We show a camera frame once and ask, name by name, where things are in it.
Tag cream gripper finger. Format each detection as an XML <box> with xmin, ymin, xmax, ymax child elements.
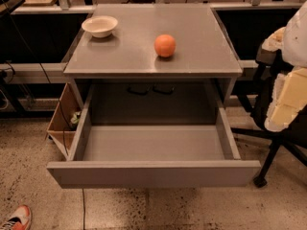
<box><xmin>262</xmin><ymin>27</ymin><xmax>285</xmax><ymax>52</ymax></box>
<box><xmin>271</xmin><ymin>68</ymin><xmax>307</xmax><ymax>127</ymax></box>

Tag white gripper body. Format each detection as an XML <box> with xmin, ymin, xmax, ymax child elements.
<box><xmin>260</xmin><ymin>26</ymin><xmax>307</xmax><ymax>133</ymax></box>

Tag orange fruit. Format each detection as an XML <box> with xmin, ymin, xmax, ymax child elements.
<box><xmin>154</xmin><ymin>34</ymin><xmax>176</xmax><ymax>58</ymax></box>

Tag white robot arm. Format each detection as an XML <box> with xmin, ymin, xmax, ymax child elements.
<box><xmin>261</xmin><ymin>2</ymin><xmax>307</xmax><ymax>132</ymax></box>

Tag open grey top drawer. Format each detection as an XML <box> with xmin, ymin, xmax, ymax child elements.
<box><xmin>47</xmin><ymin>82</ymin><xmax>260</xmax><ymax>188</ymax></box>

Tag black office chair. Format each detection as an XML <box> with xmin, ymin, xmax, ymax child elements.
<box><xmin>230</xmin><ymin>37</ymin><xmax>307</xmax><ymax>189</ymax></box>

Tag white ceramic bowl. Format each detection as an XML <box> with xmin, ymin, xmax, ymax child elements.
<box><xmin>82</xmin><ymin>15</ymin><xmax>118</xmax><ymax>38</ymax></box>

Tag cardboard box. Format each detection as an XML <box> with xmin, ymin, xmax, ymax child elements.
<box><xmin>47</xmin><ymin>83</ymin><xmax>81</xmax><ymax>158</ymax></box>

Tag orange white sneaker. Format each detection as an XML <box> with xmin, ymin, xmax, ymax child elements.
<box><xmin>0</xmin><ymin>205</ymin><xmax>32</xmax><ymax>230</ymax></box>

